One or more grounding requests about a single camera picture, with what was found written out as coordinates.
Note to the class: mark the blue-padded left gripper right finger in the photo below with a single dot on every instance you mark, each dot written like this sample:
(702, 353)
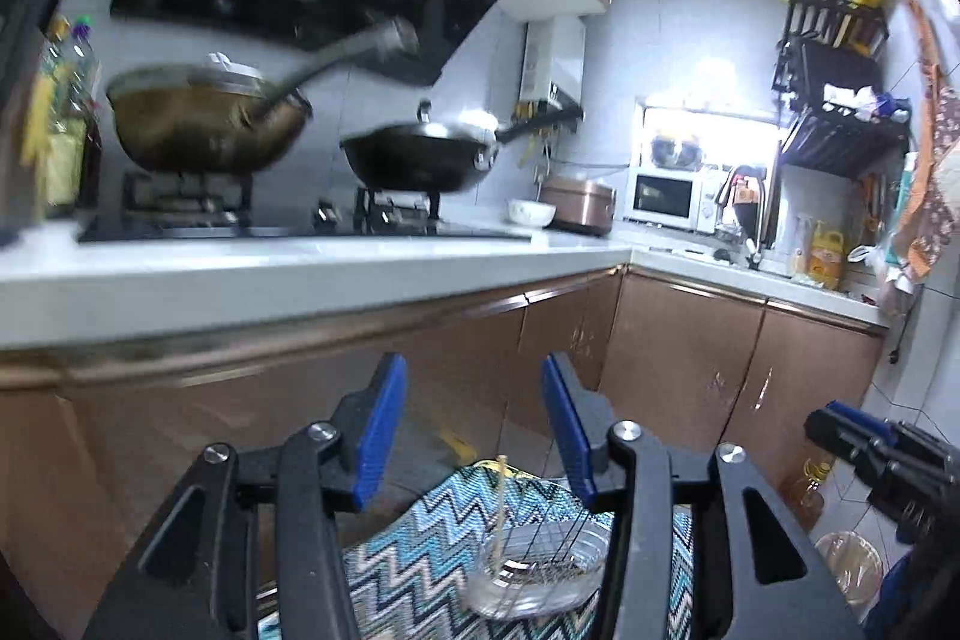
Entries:
(755, 573)

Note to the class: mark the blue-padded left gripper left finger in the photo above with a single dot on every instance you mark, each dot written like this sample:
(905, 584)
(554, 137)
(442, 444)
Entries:
(193, 571)

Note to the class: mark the bamboo chopstick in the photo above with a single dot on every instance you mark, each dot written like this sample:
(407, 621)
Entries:
(499, 511)

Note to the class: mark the steel kitchen faucet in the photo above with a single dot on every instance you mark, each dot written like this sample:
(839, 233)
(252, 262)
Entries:
(745, 191)

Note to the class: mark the small lined trash bin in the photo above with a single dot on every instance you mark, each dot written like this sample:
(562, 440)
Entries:
(856, 566)

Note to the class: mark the oil bottle on floor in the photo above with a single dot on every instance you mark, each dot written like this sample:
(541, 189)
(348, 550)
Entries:
(805, 497)

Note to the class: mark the zigzag teal woven mat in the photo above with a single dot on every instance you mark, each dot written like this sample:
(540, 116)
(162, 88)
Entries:
(408, 581)

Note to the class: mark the yellow oil jug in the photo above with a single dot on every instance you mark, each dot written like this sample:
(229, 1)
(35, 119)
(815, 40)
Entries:
(826, 257)

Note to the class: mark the clear plastic utensil holder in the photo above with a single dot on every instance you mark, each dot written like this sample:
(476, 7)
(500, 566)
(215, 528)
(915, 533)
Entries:
(538, 569)

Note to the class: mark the orange patterned hanging cloth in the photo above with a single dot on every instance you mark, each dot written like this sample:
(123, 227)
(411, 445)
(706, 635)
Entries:
(930, 218)

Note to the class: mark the white microwave oven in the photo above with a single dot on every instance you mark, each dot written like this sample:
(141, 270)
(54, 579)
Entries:
(675, 198)

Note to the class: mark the black gas stove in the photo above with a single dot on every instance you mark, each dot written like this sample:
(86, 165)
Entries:
(166, 207)

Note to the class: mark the brown rice cooker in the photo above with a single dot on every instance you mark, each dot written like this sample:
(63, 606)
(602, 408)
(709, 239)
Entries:
(581, 205)

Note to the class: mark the white ceramic bowl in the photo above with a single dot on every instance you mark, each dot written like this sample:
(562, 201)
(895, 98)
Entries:
(535, 215)

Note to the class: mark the brass-coloured wok with lid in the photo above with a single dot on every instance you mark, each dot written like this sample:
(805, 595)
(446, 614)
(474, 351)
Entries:
(223, 118)

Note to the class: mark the black wok with lid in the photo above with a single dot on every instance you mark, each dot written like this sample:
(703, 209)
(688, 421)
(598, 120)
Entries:
(428, 155)

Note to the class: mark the cooking oil bottle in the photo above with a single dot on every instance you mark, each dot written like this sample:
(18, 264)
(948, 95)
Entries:
(62, 137)

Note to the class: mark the white gas water heater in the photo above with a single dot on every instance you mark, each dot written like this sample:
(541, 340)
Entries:
(553, 64)

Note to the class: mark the black wall dish rack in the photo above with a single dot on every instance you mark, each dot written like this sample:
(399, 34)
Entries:
(827, 82)

